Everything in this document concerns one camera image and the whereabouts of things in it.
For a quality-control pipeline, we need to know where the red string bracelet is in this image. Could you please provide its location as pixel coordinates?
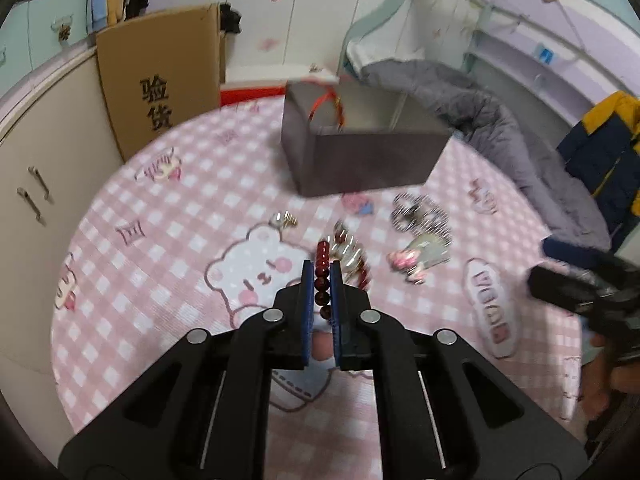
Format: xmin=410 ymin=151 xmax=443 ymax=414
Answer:
xmin=307 ymin=85 xmax=348 ymax=131

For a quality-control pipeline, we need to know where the mint green headboard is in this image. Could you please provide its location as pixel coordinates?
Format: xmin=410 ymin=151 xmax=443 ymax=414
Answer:
xmin=338 ymin=0 xmax=431 ymax=80

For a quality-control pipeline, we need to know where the person's right hand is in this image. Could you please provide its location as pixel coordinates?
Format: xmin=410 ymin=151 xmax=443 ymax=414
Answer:
xmin=580 ymin=332 xmax=640 ymax=422

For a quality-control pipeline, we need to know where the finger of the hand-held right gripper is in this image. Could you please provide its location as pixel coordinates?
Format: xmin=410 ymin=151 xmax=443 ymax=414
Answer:
xmin=542 ymin=238 xmax=617 ymax=272
xmin=528 ymin=266 xmax=603 ymax=316

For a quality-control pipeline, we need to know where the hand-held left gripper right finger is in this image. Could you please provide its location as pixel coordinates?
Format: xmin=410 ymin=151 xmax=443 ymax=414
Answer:
xmin=330 ymin=259 xmax=590 ymax=480

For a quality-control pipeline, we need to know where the silver and red bead bracelet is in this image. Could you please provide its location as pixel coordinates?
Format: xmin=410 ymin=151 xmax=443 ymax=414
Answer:
xmin=330 ymin=220 xmax=375 ymax=292

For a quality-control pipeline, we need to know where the black cloth item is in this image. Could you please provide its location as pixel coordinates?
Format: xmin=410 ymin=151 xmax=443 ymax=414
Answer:
xmin=220 ymin=3 xmax=244 ymax=37

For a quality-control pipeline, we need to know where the brown cardboard box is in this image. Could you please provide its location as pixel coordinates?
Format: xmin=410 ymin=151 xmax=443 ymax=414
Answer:
xmin=95 ymin=3 xmax=227 ymax=163

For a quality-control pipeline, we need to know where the beige wardrobe cabinet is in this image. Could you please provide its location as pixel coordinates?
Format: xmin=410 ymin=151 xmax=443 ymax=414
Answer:
xmin=0 ymin=45 xmax=126 ymax=374

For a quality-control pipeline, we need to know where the dark red bead bracelet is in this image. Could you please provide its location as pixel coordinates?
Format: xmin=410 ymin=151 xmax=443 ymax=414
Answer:
xmin=313 ymin=241 xmax=333 ymax=322

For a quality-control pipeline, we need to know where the pink trinket in clear bag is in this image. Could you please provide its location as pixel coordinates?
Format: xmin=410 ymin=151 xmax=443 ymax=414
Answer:
xmin=388 ymin=235 xmax=453 ymax=285

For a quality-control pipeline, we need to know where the grey quilt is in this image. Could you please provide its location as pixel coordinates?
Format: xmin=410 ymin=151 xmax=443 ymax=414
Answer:
xmin=358 ymin=59 xmax=613 ymax=252

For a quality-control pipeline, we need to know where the silver beaded bracelet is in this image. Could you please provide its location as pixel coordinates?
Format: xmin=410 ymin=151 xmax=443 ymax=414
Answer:
xmin=391 ymin=194 xmax=453 ymax=237

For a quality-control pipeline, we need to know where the grey storage box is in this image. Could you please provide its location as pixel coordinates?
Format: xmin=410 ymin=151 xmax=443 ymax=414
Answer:
xmin=280 ymin=80 xmax=453 ymax=198

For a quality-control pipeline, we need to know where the navy and yellow jacket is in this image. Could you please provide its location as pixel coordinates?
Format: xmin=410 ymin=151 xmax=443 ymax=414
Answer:
xmin=556 ymin=91 xmax=640 ymax=251

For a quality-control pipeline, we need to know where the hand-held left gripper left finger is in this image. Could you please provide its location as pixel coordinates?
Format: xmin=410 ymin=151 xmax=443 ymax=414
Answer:
xmin=59 ymin=259 xmax=316 ymax=480

